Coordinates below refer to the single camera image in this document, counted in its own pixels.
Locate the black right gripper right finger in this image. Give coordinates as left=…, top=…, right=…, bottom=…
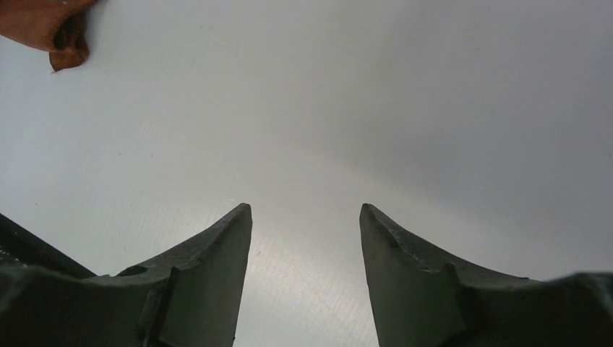
left=359, top=203, right=527, bottom=346

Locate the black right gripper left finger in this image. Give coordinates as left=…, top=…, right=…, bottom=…
left=119, top=203, right=252, bottom=346

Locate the brown towel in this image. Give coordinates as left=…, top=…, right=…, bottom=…
left=1, top=0, right=98, bottom=72

